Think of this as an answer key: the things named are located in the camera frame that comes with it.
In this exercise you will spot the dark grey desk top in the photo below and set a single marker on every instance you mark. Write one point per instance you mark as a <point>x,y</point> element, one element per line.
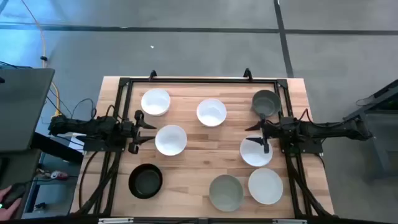
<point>25,109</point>

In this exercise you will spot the light grey bowl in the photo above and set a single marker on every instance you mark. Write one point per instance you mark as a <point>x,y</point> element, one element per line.
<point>226,193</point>

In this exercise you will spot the red and white connector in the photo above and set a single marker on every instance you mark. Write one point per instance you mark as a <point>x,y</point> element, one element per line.
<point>59,175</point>

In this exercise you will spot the person's hand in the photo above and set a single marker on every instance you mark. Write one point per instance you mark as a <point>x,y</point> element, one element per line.
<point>9,211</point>

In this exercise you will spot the dark grey side table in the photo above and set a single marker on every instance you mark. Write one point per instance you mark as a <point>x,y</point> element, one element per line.
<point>18,165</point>

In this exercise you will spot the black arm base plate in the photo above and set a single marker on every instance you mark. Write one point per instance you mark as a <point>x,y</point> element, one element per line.
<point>311,147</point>
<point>93,147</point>

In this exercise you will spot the white paper sheet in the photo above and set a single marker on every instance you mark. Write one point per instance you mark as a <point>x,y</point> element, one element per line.
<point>76,140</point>

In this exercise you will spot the black computer mouse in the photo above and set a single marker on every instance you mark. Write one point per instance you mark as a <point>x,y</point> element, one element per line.
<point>14,193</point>

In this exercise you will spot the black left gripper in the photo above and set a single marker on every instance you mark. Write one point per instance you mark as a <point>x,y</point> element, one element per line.
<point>129,130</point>

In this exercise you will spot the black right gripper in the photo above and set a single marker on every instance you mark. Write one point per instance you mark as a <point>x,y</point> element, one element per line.
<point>272,130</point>

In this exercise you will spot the black table clamp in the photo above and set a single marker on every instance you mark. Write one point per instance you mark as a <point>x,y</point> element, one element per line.
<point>247,74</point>
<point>152,75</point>

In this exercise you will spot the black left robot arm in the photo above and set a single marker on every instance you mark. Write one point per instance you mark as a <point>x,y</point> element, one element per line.
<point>84,127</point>

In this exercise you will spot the black bowl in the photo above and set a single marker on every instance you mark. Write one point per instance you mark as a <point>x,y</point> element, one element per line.
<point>145,181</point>

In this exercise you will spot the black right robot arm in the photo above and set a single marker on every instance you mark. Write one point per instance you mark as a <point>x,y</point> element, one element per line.
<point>329,129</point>

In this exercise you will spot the silver metal bracket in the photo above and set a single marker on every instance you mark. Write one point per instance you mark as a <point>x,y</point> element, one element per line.
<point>115,221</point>
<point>289,221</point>

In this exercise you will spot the black aluminium frame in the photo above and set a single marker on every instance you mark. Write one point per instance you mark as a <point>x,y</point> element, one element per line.
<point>202,80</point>

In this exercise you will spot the black desk crossbar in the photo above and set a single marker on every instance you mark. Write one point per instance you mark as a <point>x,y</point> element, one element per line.
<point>56,149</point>

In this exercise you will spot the dark grey bowl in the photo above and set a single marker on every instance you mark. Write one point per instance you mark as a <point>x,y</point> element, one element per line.
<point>267,101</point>

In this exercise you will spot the dark metal workstation stand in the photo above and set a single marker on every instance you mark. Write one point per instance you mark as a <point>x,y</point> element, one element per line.
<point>390,93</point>

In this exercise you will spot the white bowl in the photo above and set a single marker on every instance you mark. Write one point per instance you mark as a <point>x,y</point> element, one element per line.
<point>155,102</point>
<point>171,140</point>
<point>265,186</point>
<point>253,157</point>
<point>211,112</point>

